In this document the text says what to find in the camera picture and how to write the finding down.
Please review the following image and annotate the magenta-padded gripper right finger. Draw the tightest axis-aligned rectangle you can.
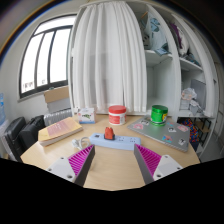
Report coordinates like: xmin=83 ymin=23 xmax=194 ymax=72
xmin=133 ymin=143 xmax=184 ymax=185

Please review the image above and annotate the dark-framed window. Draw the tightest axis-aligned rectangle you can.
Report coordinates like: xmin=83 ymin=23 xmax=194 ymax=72
xmin=18 ymin=14 xmax=78 ymax=100

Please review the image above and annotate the orange-red charger block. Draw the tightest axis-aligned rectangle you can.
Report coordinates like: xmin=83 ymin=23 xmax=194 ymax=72
xmin=103 ymin=126 xmax=116 ymax=141

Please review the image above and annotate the white shelf unit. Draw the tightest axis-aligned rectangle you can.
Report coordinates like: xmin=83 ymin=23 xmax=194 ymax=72
xmin=68 ymin=0 xmax=218 ymax=120

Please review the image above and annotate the green metal tin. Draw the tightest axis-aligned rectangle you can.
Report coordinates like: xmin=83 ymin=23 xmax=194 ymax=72
xmin=150 ymin=104 xmax=169 ymax=127

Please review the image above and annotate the light blue power strip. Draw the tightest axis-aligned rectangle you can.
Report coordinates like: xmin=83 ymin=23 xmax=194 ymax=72
xmin=89 ymin=132 xmax=142 ymax=152

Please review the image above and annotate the tan and pink book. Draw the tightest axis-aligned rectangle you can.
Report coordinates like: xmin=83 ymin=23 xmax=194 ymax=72
xmin=37 ymin=116 xmax=84 ymax=148

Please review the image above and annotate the grey box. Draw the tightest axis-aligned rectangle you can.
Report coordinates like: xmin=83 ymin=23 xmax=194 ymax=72
xmin=46 ymin=97 xmax=72 ymax=114

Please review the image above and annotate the white jar with red lid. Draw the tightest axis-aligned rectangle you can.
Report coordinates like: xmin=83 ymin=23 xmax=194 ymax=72
xmin=107 ymin=104 xmax=128 ymax=126

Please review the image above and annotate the black suitcase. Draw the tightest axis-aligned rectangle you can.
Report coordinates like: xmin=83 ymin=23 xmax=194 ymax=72
xmin=2 ymin=116 xmax=27 ymax=162

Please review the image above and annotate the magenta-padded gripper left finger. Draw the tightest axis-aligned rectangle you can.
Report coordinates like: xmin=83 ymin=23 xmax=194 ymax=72
xmin=46 ymin=144 xmax=96 ymax=188

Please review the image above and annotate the multicoloured patterned bag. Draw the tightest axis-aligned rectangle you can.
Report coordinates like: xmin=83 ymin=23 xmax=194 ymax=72
xmin=181 ymin=117 xmax=201 ymax=144

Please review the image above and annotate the silver laptop with stickers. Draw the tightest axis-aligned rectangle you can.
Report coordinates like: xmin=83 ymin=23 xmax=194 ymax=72
xmin=127 ymin=115 xmax=191 ymax=153

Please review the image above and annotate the white power strip cable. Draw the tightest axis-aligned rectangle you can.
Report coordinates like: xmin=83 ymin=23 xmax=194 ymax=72
xmin=71 ymin=136 xmax=92 ymax=151

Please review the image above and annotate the white curtain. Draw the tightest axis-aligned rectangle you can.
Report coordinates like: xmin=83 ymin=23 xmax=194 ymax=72
xmin=71 ymin=1 xmax=148 ymax=114

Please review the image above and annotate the black bag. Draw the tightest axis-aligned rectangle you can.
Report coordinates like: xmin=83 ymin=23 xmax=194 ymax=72
xmin=18 ymin=114 xmax=46 ymax=152

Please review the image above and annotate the brown cardboard box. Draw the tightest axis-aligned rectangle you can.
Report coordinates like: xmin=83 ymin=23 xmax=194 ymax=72
xmin=43 ymin=85 xmax=71 ymax=104

